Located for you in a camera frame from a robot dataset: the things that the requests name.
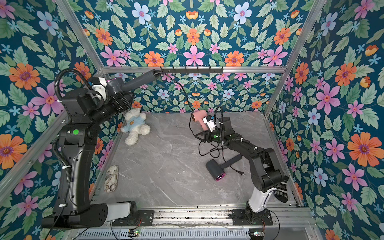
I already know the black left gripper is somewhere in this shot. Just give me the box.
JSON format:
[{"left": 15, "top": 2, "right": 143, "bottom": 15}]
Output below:
[{"left": 86, "top": 91, "right": 134, "bottom": 128}]

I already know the dark grey hair dryer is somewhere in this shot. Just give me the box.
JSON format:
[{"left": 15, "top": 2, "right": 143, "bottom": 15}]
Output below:
[
  {"left": 106, "top": 70, "right": 163, "bottom": 96},
  {"left": 206, "top": 155, "right": 243, "bottom": 182}
]

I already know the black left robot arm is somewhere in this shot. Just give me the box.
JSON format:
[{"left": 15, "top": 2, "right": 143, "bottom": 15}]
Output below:
[{"left": 42, "top": 86, "right": 135, "bottom": 230}]

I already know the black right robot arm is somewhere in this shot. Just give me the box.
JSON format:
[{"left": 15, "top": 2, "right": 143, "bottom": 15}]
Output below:
[{"left": 199, "top": 116, "right": 289, "bottom": 223}]

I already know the pink hair dryer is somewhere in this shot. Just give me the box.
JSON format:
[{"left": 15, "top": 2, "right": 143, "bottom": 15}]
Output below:
[{"left": 192, "top": 110, "right": 209, "bottom": 131}]

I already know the white teddy bear blue shirt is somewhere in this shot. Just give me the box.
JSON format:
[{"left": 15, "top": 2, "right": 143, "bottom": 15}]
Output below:
[{"left": 121, "top": 108, "right": 151, "bottom": 146}]

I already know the striped black white sock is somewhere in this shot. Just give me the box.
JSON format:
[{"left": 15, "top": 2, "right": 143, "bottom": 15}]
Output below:
[{"left": 274, "top": 181, "right": 288, "bottom": 203}]

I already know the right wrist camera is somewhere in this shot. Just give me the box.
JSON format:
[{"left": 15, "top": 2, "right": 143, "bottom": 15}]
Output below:
[{"left": 202, "top": 115, "right": 217, "bottom": 132}]

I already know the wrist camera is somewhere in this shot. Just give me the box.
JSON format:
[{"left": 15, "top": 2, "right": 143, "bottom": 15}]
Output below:
[
  {"left": 202, "top": 115, "right": 217, "bottom": 132},
  {"left": 77, "top": 77, "right": 108, "bottom": 105}
]

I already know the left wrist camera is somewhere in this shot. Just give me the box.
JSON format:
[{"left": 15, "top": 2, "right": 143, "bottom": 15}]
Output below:
[{"left": 77, "top": 77, "right": 108, "bottom": 105}]

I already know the black hook rail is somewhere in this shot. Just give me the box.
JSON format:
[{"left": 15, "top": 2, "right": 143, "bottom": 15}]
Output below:
[{"left": 161, "top": 67, "right": 224, "bottom": 74}]

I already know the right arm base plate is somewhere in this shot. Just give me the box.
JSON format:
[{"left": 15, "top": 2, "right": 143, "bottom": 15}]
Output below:
[{"left": 228, "top": 209, "right": 273, "bottom": 226}]

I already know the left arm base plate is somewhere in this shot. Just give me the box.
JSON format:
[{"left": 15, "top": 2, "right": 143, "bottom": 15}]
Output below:
[{"left": 112, "top": 210, "right": 155, "bottom": 227}]

